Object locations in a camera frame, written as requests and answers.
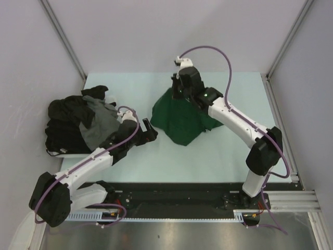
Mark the aluminium front rail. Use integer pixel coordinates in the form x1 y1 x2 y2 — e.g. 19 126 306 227
264 191 321 212

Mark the right aluminium frame post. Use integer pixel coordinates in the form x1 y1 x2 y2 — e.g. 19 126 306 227
266 0 315 79

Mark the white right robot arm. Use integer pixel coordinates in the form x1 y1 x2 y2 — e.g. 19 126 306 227
171 57 283 209

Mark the green t shirt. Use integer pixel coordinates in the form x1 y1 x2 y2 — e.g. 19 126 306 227
150 88 223 146

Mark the aluminium frame post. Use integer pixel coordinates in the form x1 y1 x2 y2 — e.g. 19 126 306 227
266 0 315 79
39 0 87 82

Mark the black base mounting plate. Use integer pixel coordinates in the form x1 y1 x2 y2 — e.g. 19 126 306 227
84 182 304 219

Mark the grey t shirt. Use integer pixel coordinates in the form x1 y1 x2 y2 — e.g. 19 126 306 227
79 96 120 151

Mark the black t shirt pile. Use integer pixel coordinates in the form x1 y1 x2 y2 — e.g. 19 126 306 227
45 85 108 156

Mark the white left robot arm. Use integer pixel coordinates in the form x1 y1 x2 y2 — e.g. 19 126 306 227
29 109 158 227

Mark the left aluminium frame post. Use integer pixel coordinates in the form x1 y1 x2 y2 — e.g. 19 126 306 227
39 0 87 82

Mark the white slotted cable duct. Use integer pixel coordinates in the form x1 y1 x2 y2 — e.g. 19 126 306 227
66 208 244 223

